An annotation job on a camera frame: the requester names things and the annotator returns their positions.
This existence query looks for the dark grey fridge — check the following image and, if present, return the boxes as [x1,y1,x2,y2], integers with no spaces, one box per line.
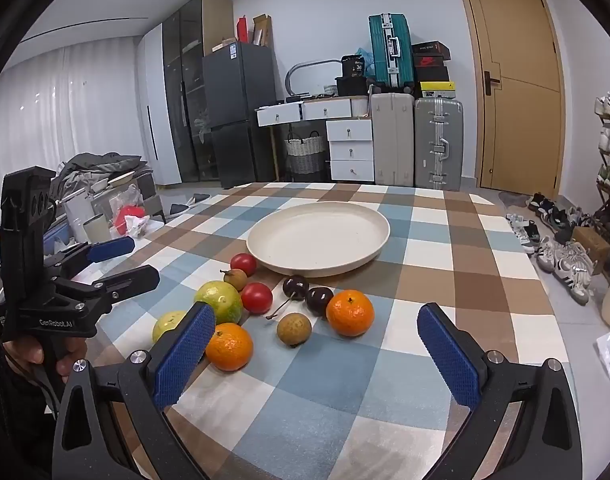
[201,42,278,190]

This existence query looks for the cream round plate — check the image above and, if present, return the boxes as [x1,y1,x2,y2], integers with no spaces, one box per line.
[246,201,390,278]

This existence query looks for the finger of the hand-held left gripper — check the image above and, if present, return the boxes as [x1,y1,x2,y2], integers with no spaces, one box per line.
[44,237,136,281]
[55,265,161,313]

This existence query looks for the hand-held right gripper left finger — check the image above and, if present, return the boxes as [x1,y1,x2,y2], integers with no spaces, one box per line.
[52,303,221,480]

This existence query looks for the yellow round fruit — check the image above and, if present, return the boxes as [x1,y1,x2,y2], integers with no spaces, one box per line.
[152,310,188,345]

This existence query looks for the scattered sneakers group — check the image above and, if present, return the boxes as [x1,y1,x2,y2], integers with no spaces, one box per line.
[505,191,610,306]

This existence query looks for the woven laundry basket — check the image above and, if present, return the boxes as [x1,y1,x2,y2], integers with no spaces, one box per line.
[284,131,327,176]

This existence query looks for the person's left hand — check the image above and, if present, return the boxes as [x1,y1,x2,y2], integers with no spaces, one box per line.
[4,332,87,378]

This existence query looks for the white curtain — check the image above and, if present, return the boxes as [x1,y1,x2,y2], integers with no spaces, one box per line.
[0,67,153,241]

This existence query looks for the dark cherry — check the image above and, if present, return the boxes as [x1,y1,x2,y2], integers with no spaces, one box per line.
[305,286,335,317]
[265,275,310,321]

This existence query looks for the black storage box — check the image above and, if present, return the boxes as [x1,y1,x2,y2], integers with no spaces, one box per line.
[335,76,371,97]

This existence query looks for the bent chrome tube frame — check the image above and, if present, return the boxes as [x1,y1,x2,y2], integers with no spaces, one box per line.
[285,60,342,98]

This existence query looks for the wooden door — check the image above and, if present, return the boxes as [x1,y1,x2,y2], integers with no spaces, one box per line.
[454,0,568,192]

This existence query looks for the red plastic bag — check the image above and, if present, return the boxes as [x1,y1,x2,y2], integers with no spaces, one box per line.
[112,204,151,237]

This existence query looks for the person's left forearm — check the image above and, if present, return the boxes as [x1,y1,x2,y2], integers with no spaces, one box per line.
[0,332,61,480]

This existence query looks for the grey door mat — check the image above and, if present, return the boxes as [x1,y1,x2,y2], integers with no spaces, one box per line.
[500,191,534,209]

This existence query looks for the brown kiwi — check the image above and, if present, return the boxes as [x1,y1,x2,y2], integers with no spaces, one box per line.
[277,312,313,348]

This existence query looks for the brown cardboard box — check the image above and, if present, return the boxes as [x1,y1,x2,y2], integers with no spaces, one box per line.
[572,227,610,262]

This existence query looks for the black tub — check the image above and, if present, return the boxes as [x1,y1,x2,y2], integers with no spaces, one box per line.
[341,54,368,79]

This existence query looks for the orange mandarin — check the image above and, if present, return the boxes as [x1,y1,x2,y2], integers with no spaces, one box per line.
[326,290,375,337]
[205,323,254,372]

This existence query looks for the yellow and black box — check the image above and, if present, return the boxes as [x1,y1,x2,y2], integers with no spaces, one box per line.
[419,81,457,100]

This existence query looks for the silver suitcase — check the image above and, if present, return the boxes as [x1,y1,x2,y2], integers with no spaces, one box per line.
[414,97,464,192]

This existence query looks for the open cardboard box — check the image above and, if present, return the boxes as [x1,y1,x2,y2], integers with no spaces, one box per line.
[252,14,273,48]

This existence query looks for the small brown pear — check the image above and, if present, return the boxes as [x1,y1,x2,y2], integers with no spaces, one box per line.
[222,268,248,292]

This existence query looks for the pile of grey clothes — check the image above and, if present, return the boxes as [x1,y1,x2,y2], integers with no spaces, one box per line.
[58,152,148,192]

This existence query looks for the dark glass-door cabinet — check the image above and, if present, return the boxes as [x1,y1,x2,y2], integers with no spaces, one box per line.
[162,0,234,184]

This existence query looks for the blue plastic bag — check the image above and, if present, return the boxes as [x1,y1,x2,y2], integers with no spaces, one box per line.
[355,46,376,77]

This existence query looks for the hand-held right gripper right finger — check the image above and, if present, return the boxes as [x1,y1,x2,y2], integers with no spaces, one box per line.
[417,303,583,480]

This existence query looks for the white cylindrical bin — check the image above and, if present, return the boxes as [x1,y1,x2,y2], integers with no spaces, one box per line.
[82,214,111,244]

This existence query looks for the beige suitcase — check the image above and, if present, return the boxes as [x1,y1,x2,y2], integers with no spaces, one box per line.
[371,92,416,187]

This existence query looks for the red tomato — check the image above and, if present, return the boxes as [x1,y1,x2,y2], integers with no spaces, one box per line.
[240,282,274,316]
[230,253,258,277]

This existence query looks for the checked tablecloth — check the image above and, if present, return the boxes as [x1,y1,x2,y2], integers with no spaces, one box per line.
[85,182,580,480]

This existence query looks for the teal suitcase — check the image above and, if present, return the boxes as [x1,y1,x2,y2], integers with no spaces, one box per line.
[368,14,416,92]

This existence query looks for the dark slippers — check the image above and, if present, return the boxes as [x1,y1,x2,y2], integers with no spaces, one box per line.
[169,192,211,217]

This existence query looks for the white drawer desk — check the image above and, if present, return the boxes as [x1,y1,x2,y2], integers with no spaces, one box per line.
[256,96,376,183]

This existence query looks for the green speckled round fruit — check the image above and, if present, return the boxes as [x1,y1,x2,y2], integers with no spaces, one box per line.
[193,280,244,325]

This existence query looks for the white wardrobe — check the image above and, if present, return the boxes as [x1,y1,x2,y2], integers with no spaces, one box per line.
[135,24,182,186]

